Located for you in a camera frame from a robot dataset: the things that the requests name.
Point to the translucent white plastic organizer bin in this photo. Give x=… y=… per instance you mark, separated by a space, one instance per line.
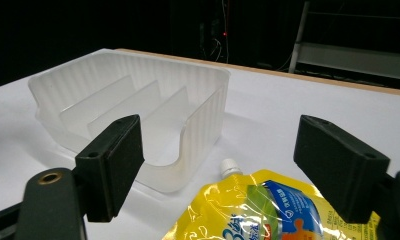
x=174 y=100

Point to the grey metal stand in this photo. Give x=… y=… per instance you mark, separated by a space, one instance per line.
x=351 y=53

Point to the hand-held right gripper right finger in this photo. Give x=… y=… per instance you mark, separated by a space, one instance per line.
x=341 y=166

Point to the yellow spouted refill pouch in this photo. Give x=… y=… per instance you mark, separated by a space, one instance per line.
x=254 y=206

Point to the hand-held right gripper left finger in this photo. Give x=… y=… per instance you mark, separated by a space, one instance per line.
x=114 y=166

